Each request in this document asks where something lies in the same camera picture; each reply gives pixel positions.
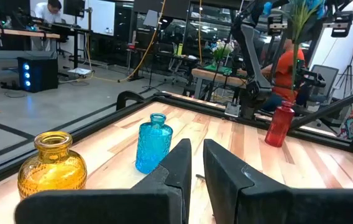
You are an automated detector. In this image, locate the black computer tower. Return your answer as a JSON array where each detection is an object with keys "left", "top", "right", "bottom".
[{"left": 17, "top": 55, "right": 59, "bottom": 93}]

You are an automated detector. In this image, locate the blue artificial flower bunch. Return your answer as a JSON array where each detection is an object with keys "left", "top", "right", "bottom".
[{"left": 262, "top": 0, "right": 327, "bottom": 96}]

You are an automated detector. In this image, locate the whiteboard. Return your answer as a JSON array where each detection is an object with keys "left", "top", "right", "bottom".
[{"left": 83, "top": 0, "right": 116, "bottom": 35}]

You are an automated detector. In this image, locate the black clamp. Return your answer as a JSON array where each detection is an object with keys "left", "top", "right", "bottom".
[{"left": 116, "top": 90, "right": 147, "bottom": 112}]

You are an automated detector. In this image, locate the yellow glass vase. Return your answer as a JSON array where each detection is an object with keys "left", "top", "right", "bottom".
[{"left": 17, "top": 131, "right": 88, "bottom": 200}]

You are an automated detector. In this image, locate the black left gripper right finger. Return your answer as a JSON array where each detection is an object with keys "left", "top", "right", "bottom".
[{"left": 203, "top": 138, "right": 353, "bottom": 224}]

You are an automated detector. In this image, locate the grey panel on stand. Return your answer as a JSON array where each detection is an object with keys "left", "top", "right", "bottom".
[{"left": 142, "top": 9, "right": 160, "bottom": 29}]

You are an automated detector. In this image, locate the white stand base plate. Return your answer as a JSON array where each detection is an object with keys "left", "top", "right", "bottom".
[{"left": 67, "top": 67, "right": 92, "bottom": 77}]

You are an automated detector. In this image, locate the white flower bouquet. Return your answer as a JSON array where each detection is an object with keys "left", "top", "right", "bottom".
[{"left": 210, "top": 40, "right": 235, "bottom": 63}]

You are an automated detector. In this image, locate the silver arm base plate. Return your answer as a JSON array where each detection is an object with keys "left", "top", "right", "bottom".
[{"left": 224, "top": 101, "right": 242, "bottom": 118}]

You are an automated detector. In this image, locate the long wooden desk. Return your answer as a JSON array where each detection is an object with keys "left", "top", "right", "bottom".
[{"left": 0, "top": 26, "right": 61, "bottom": 40}]

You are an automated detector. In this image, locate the red glass vase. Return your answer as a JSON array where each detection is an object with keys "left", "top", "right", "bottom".
[{"left": 264, "top": 100, "right": 296, "bottom": 148}]

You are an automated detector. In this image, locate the black aluminium table frame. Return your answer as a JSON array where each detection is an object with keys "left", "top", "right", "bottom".
[{"left": 0, "top": 83, "right": 353, "bottom": 192}]

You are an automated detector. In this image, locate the person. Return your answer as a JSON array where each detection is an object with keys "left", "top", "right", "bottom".
[
  {"left": 260, "top": 39, "right": 307, "bottom": 113},
  {"left": 34, "top": 0, "right": 63, "bottom": 25}
]

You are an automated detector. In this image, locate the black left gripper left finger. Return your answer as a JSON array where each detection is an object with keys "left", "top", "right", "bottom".
[{"left": 14, "top": 138, "right": 193, "bottom": 224}]

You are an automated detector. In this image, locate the grey office chair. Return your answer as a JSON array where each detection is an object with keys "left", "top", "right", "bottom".
[{"left": 307, "top": 64, "right": 341, "bottom": 105}]

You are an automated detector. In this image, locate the wooden work table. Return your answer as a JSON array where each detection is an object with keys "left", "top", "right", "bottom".
[{"left": 191, "top": 67, "right": 249, "bottom": 100}]

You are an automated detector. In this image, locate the long yellow cable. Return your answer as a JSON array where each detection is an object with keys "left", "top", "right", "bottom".
[{"left": 57, "top": 0, "right": 167, "bottom": 85}]

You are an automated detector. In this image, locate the black monitor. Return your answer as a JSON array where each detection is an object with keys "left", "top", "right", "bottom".
[{"left": 63, "top": 0, "right": 86, "bottom": 18}]

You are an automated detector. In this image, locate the blue glass vase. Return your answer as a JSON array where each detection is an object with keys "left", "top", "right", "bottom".
[{"left": 135, "top": 113, "right": 174, "bottom": 175}]

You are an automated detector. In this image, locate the black tripod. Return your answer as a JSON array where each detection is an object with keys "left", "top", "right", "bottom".
[{"left": 334, "top": 46, "right": 353, "bottom": 99}]

